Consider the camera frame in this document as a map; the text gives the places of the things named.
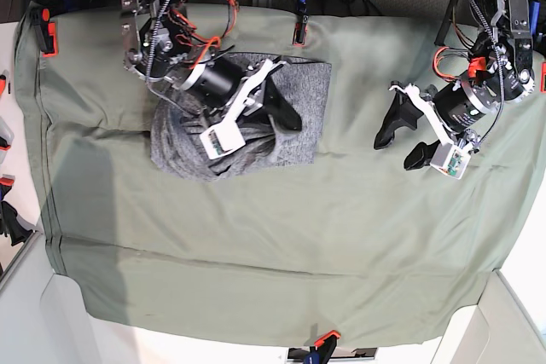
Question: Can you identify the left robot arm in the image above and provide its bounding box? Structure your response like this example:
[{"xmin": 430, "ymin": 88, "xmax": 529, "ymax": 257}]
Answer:
[{"xmin": 374, "ymin": 0, "xmax": 535, "ymax": 179}]

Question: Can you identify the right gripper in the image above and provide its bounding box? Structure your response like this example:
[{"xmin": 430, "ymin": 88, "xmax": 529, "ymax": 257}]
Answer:
[{"xmin": 177, "ymin": 57, "xmax": 303, "ymax": 132}]

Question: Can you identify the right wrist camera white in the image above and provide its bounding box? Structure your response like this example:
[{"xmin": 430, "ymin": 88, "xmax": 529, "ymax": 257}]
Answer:
[{"xmin": 199, "ymin": 120, "xmax": 246, "ymax": 160}]

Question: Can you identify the black tools pile left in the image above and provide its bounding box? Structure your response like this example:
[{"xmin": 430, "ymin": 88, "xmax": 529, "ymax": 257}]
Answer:
[{"xmin": 1, "ymin": 176, "xmax": 33, "ymax": 246}]

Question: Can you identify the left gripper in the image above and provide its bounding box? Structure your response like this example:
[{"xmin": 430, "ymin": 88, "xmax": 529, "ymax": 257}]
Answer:
[{"xmin": 373, "ymin": 78, "xmax": 499, "ymax": 170}]

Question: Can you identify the orange black clamp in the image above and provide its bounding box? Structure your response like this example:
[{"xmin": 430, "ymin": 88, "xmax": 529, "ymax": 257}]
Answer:
[
  {"xmin": 304, "ymin": 330, "xmax": 341, "ymax": 364},
  {"xmin": 293, "ymin": 0, "xmax": 309, "ymax": 47},
  {"xmin": 30, "ymin": 7, "xmax": 58, "ymax": 57}
]

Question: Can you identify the orange black clamp left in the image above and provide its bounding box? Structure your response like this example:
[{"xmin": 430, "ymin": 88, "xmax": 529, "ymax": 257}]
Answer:
[{"xmin": 30, "ymin": 7, "xmax": 58, "ymax": 57}]

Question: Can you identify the orange black clamp top centre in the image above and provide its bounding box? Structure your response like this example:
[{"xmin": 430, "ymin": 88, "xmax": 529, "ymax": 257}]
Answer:
[{"xmin": 293, "ymin": 0, "xmax": 309, "ymax": 47}]

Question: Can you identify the green table cloth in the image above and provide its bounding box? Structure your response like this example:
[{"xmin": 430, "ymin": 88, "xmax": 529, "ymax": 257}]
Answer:
[{"xmin": 13, "ymin": 7, "xmax": 545, "ymax": 347}]

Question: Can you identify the orange black clamp bottom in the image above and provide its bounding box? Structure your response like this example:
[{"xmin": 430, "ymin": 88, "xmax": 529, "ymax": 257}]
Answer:
[{"xmin": 304, "ymin": 330, "xmax": 341, "ymax": 364}]

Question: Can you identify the grey heathered T-shirt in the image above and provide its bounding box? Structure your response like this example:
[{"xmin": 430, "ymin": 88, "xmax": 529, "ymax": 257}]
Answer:
[{"xmin": 150, "ymin": 53, "xmax": 332, "ymax": 182}]

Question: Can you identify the blue clamp top right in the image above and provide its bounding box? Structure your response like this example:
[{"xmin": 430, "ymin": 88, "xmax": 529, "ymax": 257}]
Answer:
[{"xmin": 529, "ymin": 0, "xmax": 541, "ymax": 37}]

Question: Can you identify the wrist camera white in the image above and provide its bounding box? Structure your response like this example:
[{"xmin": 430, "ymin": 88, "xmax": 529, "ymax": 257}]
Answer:
[
  {"xmin": 199, "ymin": 120, "xmax": 246, "ymax": 160},
  {"xmin": 430, "ymin": 144, "xmax": 471, "ymax": 180}
]

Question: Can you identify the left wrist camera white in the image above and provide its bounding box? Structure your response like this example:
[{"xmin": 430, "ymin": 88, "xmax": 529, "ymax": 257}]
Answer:
[{"xmin": 430, "ymin": 144, "xmax": 471, "ymax": 180}]

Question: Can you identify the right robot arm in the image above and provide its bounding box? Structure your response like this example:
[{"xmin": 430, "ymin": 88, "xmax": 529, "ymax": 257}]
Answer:
[{"xmin": 121, "ymin": 0, "xmax": 303, "ymax": 136}]

